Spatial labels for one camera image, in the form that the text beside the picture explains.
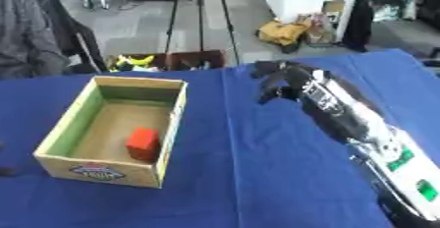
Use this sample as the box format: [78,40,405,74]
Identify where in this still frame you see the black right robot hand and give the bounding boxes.
[248,60,332,106]

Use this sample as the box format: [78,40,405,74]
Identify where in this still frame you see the brown box with toys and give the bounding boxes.
[104,49,227,73]

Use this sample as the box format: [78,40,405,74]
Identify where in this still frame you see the tan cardboard box green inside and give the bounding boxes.
[32,75,190,190]

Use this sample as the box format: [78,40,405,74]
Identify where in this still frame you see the yellow bag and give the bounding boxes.
[255,19,313,47]

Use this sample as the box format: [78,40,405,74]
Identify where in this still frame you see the black hanging garment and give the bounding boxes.
[342,0,377,53]

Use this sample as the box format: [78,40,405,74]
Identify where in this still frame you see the black tripod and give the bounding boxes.
[163,0,243,67]

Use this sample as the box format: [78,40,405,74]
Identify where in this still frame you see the red block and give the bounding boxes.
[124,127,162,162]

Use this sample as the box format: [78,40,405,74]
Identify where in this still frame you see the person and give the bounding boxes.
[0,0,73,80]

